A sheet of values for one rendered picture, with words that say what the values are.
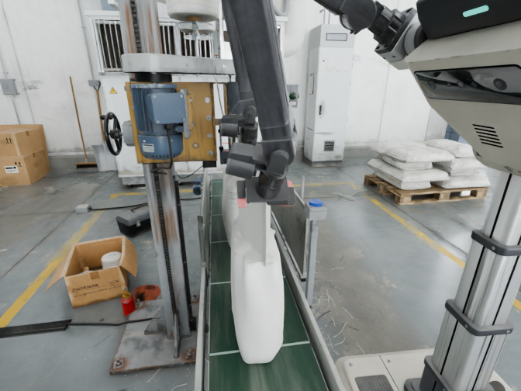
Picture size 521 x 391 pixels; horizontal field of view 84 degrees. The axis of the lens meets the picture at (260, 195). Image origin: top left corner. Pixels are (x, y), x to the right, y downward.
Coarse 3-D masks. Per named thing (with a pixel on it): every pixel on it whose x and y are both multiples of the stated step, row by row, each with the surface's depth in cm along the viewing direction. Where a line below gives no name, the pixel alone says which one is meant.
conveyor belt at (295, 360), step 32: (224, 256) 171; (224, 288) 144; (288, 288) 144; (224, 320) 124; (288, 320) 124; (224, 352) 110; (288, 352) 110; (224, 384) 98; (256, 384) 98; (288, 384) 98; (320, 384) 98
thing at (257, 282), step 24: (240, 216) 97; (264, 216) 77; (240, 240) 101; (264, 240) 80; (240, 264) 93; (264, 264) 82; (240, 288) 94; (264, 288) 91; (240, 312) 96; (264, 312) 93; (240, 336) 99; (264, 336) 96; (264, 360) 102
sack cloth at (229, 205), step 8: (224, 168) 182; (224, 176) 174; (232, 176) 156; (224, 184) 166; (232, 184) 155; (224, 192) 165; (232, 192) 157; (224, 200) 166; (232, 200) 159; (224, 208) 167; (232, 208) 161; (224, 216) 170; (232, 216) 163; (224, 224) 174; (232, 224) 164
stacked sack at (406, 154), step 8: (392, 152) 348; (400, 152) 336; (408, 152) 326; (416, 152) 328; (424, 152) 331; (432, 152) 330; (440, 152) 331; (448, 152) 335; (400, 160) 333; (408, 160) 323; (416, 160) 325; (424, 160) 326; (432, 160) 327; (440, 160) 329; (448, 160) 330
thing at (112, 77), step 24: (96, 24) 327; (120, 24) 326; (168, 24) 334; (96, 48) 332; (120, 48) 342; (168, 48) 350; (192, 48) 355; (216, 48) 350; (120, 72) 342; (120, 96) 353; (216, 96) 370; (120, 120) 363; (120, 168) 383; (192, 168) 397; (216, 168) 403
